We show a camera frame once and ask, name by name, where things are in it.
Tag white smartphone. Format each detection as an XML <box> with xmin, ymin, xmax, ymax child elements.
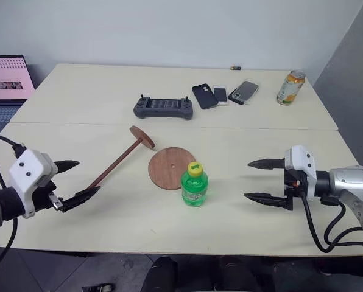
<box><xmin>213</xmin><ymin>86</ymin><xmax>230</xmax><ymax>107</ymax></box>

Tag round wooden base disc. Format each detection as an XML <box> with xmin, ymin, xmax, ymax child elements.
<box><xmin>148</xmin><ymin>147</ymin><xmax>196</xmax><ymax>191</ymax></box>

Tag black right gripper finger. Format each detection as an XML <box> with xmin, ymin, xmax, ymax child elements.
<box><xmin>247</xmin><ymin>158</ymin><xmax>286</xmax><ymax>170</ymax></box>
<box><xmin>243</xmin><ymin>192</ymin><xmax>289</xmax><ymax>210</ymax></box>

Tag green plastic drink bottle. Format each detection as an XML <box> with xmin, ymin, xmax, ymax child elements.
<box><xmin>181</xmin><ymin>162</ymin><xmax>210</xmax><ymax>208</ymax></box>

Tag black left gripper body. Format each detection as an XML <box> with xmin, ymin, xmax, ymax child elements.
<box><xmin>31</xmin><ymin>161</ymin><xmax>63</xmax><ymax>214</ymax></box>

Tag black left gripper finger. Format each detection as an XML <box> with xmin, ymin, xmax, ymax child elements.
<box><xmin>54</xmin><ymin>159</ymin><xmax>80</xmax><ymax>175</ymax></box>
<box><xmin>59</xmin><ymin>186</ymin><xmax>102</xmax><ymax>213</ymax></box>

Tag laptop with pink screen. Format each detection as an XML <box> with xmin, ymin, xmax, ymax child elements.
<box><xmin>0</xmin><ymin>55</ymin><xmax>37</xmax><ymax>141</ymax></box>

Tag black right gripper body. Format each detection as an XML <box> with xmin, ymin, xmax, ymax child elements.
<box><xmin>283</xmin><ymin>168</ymin><xmax>308</xmax><ymax>211</ymax></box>

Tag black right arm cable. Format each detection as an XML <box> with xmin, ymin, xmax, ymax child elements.
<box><xmin>300</xmin><ymin>191</ymin><xmax>363</xmax><ymax>254</ymax></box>

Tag dark rounded shape under table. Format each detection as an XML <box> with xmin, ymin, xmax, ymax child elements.
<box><xmin>140</xmin><ymin>256</ymin><xmax>179</xmax><ymax>292</ymax></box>

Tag black phone case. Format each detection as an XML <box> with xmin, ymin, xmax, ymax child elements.
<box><xmin>191</xmin><ymin>83</ymin><xmax>219</xmax><ymax>110</ymax></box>

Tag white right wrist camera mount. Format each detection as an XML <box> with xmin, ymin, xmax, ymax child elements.
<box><xmin>284</xmin><ymin>145</ymin><xmax>318</xmax><ymax>200</ymax></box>

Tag smartphone with grey screen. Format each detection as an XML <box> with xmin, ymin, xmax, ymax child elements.
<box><xmin>228</xmin><ymin>80</ymin><xmax>260</xmax><ymax>105</ymax></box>

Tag wooden rod with disc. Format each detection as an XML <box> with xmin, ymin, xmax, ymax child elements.
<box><xmin>86</xmin><ymin>125</ymin><xmax>156</xmax><ymax>190</ymax></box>

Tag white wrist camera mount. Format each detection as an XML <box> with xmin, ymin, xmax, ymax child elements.
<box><xmin>9</xmin><ymin>149</ymin><xmax>58</xmax><ymax>219</ymax></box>
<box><xmin>284</xmin><ymin>145</ymin><xmax>318</xmax><ymax>200</ymax></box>

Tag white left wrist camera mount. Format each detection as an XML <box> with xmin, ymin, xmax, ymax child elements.
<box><xmin>9</xmin><ymin>149</ymin><xmax>58</xmax><ymax>219</ymax></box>

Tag orange and green drink can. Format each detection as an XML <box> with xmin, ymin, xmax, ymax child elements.
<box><xmin>276</xmin><ymin>69</ymin><xmax>306</xmax><ymax>106</ymax></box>

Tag grey handheld remote controller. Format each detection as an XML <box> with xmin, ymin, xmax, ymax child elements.
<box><xmin>133</xmin><ymin>95</ymin><xmax>196</xmax><ymax>121</ymax></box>

